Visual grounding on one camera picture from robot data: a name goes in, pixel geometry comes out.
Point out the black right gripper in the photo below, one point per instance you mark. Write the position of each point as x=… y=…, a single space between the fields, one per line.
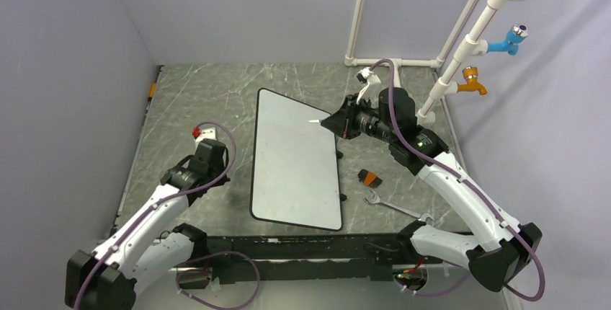
x=342 y=123

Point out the white whiteboard black frame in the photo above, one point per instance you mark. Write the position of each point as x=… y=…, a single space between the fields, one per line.
x=295 y=176

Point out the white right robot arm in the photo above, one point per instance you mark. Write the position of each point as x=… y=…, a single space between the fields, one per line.
x=498 y=246

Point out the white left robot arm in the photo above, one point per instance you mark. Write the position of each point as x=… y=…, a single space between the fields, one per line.
x=118 y=270

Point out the black orange eraser block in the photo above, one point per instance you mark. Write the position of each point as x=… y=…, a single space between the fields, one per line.
x=369 y=178

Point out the silver open-end wrench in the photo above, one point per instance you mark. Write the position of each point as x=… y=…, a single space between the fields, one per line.
x=374 y=199

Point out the blue faucet tap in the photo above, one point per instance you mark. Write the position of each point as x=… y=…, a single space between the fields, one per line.
x=510 y=45

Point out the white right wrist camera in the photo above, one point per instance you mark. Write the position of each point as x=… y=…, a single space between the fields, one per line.
x=370 y=85

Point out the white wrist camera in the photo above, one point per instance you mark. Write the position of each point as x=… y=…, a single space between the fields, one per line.
x=199 y=134
x=370 y=85

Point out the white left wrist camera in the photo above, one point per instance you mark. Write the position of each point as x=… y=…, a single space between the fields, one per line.
x=199 y=134

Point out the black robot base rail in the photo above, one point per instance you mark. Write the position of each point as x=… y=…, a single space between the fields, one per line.
x=376 y=257

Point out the orange black pen at wall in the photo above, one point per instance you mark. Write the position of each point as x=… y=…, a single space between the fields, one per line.
x=151 y=92

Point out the white pvc pipe frame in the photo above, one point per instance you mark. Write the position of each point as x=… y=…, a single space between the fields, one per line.
x=458 y=51

